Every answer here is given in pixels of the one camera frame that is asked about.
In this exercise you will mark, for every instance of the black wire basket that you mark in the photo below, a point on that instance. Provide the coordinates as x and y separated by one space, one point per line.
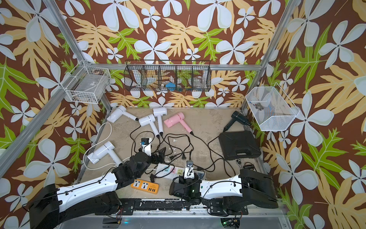
187 75

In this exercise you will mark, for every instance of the white hair dryer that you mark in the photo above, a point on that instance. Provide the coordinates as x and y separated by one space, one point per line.
159 113
118 112
150 120
106 149

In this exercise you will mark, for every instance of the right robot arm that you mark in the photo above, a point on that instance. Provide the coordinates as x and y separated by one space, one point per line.
229 196

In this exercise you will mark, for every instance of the white wire basket left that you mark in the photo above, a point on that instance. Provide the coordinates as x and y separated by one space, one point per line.
87 83

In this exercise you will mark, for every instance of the metal clip in basket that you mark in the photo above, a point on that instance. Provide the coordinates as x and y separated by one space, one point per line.
259 107

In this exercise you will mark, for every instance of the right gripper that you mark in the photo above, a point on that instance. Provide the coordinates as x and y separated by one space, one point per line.
180 180

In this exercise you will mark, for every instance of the black hair dryer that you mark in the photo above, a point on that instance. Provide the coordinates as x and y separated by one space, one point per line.
237 117

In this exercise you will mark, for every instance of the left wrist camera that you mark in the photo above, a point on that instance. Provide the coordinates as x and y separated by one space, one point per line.
146 146

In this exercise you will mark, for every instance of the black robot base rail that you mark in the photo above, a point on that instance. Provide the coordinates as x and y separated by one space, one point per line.
183 206

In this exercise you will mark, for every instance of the black plug pair right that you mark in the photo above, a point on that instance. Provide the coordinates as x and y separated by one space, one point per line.
186 156

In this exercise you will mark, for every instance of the white multicolour power strip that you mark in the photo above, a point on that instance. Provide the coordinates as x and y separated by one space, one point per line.
170 172

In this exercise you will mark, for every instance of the white mesh basket right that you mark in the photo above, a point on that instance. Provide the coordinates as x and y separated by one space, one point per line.
279 110

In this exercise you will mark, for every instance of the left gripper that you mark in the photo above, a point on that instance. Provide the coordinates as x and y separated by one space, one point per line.
160 156

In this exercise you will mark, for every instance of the blue object in basket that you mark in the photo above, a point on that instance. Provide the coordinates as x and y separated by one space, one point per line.
171 86

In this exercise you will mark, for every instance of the white hair dryer far left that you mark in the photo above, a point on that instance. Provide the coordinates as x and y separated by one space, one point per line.
118 112

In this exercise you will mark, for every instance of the white hair dryer near left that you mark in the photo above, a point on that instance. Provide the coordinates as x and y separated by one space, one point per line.
106 149

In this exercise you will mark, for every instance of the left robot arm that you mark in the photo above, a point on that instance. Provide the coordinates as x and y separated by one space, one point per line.
53 205

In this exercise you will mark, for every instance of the pink hair dryer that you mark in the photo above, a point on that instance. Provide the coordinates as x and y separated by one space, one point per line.
178 118

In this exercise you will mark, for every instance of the orange power strip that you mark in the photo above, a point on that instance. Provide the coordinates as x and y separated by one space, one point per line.
145 186

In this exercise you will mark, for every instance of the black plastic tool case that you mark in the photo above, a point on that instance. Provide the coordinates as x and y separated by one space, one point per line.
237 145

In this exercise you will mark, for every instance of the black plug on orange strip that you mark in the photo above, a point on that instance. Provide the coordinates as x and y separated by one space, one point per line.
152 178

